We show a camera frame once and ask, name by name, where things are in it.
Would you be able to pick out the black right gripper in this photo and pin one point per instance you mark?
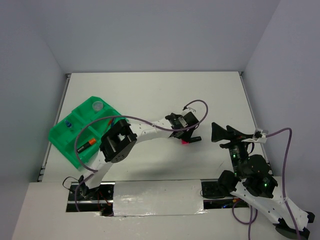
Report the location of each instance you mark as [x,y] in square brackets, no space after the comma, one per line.
[234,135]

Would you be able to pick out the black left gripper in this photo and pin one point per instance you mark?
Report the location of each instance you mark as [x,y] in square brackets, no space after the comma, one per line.
[186,135]

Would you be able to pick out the pink cap black highlighter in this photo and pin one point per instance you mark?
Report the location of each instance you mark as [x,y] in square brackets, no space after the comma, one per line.
[191,140]

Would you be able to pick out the clear plastic bottle cap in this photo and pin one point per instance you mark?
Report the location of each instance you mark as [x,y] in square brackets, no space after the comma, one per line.
[97,106]

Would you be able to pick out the orange cap black highlighter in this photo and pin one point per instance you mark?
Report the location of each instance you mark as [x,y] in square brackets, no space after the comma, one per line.
[86,145]

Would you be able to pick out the clear blue spray bottle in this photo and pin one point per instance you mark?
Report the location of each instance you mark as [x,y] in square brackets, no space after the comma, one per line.
[68,124]

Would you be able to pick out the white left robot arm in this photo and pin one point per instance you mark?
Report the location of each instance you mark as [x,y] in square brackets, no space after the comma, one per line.
[119,140]

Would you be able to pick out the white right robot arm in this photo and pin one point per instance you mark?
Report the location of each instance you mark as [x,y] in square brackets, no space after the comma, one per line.
[251,181]

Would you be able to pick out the green divided plastic tray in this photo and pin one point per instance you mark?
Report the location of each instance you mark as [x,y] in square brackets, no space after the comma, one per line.
[64,138]

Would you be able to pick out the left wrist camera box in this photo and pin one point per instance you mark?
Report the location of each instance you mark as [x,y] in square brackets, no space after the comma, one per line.
[187,109]

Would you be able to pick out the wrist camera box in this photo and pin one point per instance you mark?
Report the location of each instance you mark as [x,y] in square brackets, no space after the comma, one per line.
[187,109]
[259,136]

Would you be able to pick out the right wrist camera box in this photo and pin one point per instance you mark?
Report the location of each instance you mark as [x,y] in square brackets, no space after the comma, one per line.
[259,136]

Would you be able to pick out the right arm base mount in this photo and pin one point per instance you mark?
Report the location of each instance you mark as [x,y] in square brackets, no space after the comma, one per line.
[216,193]

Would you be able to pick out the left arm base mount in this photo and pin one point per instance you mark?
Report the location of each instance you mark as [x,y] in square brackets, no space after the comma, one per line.
[98,200]

